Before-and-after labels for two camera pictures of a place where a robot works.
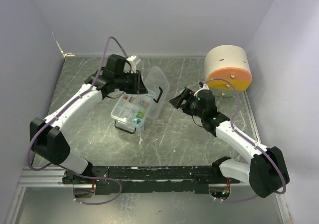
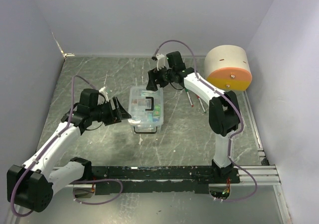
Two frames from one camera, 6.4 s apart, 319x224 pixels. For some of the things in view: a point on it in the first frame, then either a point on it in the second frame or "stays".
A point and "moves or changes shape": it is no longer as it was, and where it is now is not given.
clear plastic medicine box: x=129 y=115 to x=146 y=124
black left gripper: x=133 y=80 to x=111 y=113
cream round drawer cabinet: x=228 y=70 stays
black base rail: x=123 y=179 stays
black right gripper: x=185 y=100 to x=156 y=77
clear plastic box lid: x=157 y=81 moves or changes shape
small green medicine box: x=140 y=114 to x=157 y=110
